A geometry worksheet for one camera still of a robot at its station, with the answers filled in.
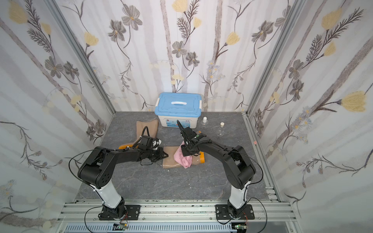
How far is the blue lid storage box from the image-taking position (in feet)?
3.27

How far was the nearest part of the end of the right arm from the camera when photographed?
25.9 inches

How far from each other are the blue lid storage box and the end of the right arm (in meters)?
0.26
